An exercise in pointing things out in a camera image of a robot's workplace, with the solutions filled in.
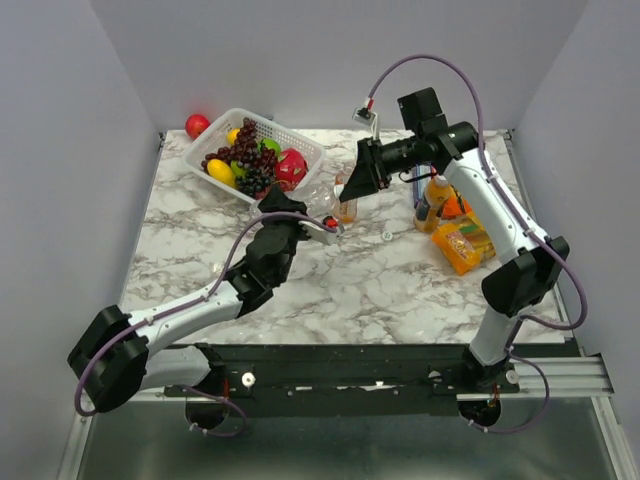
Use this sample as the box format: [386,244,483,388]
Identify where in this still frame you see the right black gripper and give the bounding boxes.
[339,133,423,200]

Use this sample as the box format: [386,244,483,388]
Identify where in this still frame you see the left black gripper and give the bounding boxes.
[259,186,321,286]

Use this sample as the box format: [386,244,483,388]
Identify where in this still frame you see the tall orange drink bottle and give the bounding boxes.
[333,168,361,225]

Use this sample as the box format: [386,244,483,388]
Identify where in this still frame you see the small orange juice bottle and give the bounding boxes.
[413,175,452,233]

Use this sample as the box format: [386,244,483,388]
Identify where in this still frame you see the clear plastic bottle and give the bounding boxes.
[295,184,343,217]

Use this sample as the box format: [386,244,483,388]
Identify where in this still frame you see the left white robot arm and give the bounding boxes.
[67,187,308,417]

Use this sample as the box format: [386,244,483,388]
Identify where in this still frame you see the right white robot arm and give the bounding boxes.
[339,88,569,392]

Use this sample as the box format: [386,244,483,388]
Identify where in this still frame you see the black grape bunch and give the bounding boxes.
[236,168,273,199]

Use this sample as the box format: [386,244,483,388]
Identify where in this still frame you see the pink dragon fruit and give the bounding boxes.
[274,148,308,186]

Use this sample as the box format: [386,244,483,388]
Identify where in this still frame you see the green apple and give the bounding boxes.
[259,137,281,155]

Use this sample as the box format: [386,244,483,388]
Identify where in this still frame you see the dark purple grape bunch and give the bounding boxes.
[201,117,280,172]

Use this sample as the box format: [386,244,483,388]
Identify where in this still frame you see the blue toothpaste box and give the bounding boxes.
[412,164,434,206]

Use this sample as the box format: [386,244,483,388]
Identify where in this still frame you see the yellow lemon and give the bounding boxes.
[226,128,240,146]

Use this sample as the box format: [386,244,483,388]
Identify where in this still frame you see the white plastic fruit basket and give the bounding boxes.
[182,108,326,205]

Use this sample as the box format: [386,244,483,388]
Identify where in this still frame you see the orange razor package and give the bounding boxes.
[441,186,472,221]

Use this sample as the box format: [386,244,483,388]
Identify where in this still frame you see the red apple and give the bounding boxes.
[185,114,210,140]

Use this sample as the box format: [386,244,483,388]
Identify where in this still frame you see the orange snack bag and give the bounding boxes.
[431,213,496,276]

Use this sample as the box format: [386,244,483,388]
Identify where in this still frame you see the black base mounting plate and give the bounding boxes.
[193,343,519,419]

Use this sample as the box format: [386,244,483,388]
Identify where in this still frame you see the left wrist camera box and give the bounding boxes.
[300,216,345,246]

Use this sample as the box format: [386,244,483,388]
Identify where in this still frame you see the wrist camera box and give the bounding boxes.
[352,97,380,140]
[300,216,345,246]

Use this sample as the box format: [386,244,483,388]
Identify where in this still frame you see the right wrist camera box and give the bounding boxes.
[352,97,380,140]

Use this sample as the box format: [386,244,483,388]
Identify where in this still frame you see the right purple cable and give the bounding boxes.
[367,53,589,435]

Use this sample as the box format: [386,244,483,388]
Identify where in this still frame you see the purple cable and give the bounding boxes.
[73,211,337,437]
[367,53,589,435]

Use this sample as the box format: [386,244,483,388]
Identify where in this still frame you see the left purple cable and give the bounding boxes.
[73,211,337,437]

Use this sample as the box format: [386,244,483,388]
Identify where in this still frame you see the aluminium frame rail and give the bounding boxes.
[79,354,614,401]

